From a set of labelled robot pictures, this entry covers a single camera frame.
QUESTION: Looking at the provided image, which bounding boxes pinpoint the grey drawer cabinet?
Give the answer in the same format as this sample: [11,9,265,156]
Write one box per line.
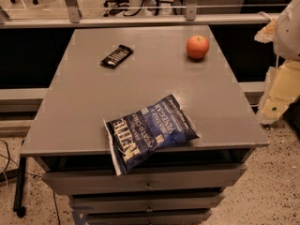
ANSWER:
[22,26,267,225]

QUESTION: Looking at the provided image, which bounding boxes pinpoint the black table leg with caster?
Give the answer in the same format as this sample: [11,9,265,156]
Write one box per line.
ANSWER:
[13,156,26,218]

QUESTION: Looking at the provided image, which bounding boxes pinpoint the grey metal railing frame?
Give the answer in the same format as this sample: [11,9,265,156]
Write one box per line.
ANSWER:
[0,0,300,29]

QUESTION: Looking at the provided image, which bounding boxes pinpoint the red-orange apple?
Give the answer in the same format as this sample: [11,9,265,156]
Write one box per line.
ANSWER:
[186,36,209,59]

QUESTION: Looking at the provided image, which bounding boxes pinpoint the blue Kettle chip bag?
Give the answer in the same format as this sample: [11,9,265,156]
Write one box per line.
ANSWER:
[104,94,200,175]

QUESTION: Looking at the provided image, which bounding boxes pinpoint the black snack bar wrapper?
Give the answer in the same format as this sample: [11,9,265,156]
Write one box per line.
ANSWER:
[100,45,133,68]

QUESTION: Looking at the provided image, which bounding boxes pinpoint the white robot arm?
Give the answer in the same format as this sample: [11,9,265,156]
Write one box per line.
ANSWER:
[254,0,300,125]

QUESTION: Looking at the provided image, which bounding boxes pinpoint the floor cables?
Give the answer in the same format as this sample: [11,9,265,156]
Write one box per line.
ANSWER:
[0,139,21,188]

